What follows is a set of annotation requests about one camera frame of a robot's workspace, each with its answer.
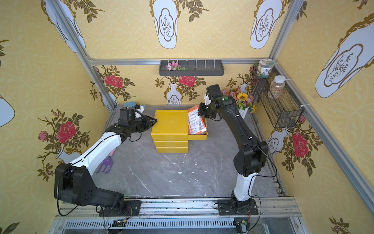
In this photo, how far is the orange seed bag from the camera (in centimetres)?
83

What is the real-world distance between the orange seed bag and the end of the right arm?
3.4 inches

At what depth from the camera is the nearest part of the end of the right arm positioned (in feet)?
1.93
